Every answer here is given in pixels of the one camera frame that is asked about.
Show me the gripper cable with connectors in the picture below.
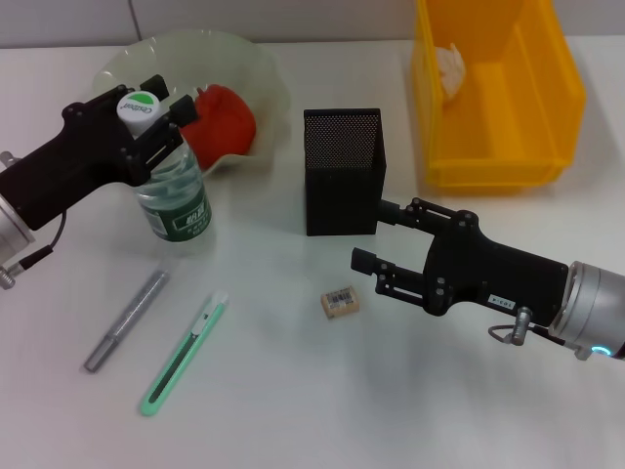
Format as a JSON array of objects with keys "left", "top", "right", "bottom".
[
  {"left": 0, "top": 150, "right": 67, "bottom": 290},
  {"left": 487, "top": 306, "right": 553, "bottom": 346}
]

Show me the grey pen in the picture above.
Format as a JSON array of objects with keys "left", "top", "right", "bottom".
[{"left": 82, "top": 268, "right": 171, "bottom": 373}]

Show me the green utility knife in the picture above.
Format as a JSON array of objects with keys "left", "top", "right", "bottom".
[{"left": 139, "top": 290, "right": 229, "bottom": 417}]

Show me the white paper ball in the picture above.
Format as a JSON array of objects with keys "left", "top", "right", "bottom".
[{"left": 434, "top": 42, "right": 468, "bottom": 104}]

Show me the black mesh pen holder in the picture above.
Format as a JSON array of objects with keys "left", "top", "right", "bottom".
[{"left": 302, "top": 107, "right": 387, "bottom": 238}]

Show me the yellow plastic bin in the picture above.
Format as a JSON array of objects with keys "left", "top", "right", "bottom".
[{"left": 408, "top": 0, "right": 587, "bottom": 196}]

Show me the beige eraser with barcode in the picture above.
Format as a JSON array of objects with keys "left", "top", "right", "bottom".
[{"left": 319, "top": 286, "right": 363, "bottom": 320}]

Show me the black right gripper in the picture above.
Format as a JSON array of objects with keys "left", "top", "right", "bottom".
[{"left": 350, "top": 196, "right": 572, "bottom": 326}]

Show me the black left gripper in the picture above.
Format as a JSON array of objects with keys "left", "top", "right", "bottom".
[{"left": 0, "top": 74, "right": 199, "bottom": 232}]

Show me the pale green glass fruit plate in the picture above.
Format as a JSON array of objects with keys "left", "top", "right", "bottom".
[{"left": 90, "top": 29, "right": 290, "bottom": 182}]

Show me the red-orange fruit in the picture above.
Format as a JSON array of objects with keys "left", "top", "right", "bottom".
[{"left": 180, "top": 83, "right": 258, "bottom": 170}]

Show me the clear green-label water bottle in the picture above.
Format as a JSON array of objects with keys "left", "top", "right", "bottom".
[{"left": 115, "top": 90, "right": 214, "bottom": 243}]

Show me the left gripper cable with connectors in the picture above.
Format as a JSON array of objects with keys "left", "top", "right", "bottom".
[{"left": 0, "top": 150, "right": 67, "bottom": 290}]

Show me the right gripper cable with connectors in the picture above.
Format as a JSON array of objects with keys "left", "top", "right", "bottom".
[{"left": 487, "top": 306, "right": 553, "bottom": 346}]

